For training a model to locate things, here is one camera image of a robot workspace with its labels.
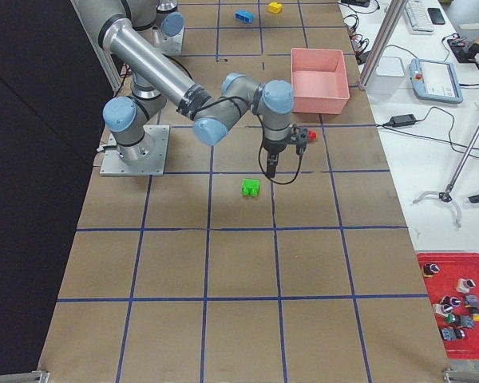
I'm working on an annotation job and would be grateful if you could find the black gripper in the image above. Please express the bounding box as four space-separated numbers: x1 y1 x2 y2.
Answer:
262 127 295 178

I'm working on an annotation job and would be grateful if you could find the green toy block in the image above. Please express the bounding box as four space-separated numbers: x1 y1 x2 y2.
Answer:
241 178 260 197

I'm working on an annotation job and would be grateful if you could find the blue toy block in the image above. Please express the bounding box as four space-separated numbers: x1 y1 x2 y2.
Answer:
235 10 254 24

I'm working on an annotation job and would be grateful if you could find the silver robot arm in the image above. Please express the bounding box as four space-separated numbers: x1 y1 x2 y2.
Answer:
75 1 307 180
154 0 184 38

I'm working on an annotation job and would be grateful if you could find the pink plastic box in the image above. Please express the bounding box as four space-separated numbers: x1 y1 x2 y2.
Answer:
291 48 350 115

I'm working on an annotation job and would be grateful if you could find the white square box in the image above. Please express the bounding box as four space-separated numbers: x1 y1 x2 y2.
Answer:
367 56 405 104

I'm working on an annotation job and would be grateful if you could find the red toy block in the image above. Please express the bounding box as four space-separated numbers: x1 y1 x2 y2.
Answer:
307 129 316 143

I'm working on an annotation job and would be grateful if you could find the brown paper table mat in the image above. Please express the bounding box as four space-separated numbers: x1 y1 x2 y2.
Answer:
38 0 452 383

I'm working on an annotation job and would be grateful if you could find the black power adapter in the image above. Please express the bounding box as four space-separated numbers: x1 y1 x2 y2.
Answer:
388 114 418 128

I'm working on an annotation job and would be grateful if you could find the yellow toy block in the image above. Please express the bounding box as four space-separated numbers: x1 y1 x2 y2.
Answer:
267 1 283 14

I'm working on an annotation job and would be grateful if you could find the tripod leg rod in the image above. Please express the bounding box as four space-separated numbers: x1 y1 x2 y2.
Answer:
439 123 479 203

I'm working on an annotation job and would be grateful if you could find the teach pendant tablet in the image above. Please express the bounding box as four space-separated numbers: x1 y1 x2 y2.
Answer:
409 58 463 105

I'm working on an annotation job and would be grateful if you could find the white keyboard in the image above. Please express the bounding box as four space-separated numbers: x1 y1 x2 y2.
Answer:
404 0 434 35

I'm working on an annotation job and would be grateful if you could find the black smartphone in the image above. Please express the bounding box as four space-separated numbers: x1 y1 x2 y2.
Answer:
427 8 445 25

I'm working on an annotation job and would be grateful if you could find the red parts tray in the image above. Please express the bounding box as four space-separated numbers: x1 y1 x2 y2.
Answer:
418 252 479 359

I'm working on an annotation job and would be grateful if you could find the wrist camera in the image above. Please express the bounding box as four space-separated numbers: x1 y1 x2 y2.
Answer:
295 127 309 157

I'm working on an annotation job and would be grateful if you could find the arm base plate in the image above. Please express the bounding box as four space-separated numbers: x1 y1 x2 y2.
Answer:
152 28 184 56
100 124 170 176

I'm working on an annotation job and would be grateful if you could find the aluminium frame post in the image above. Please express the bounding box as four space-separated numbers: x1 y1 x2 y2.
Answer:
358 0 407 90

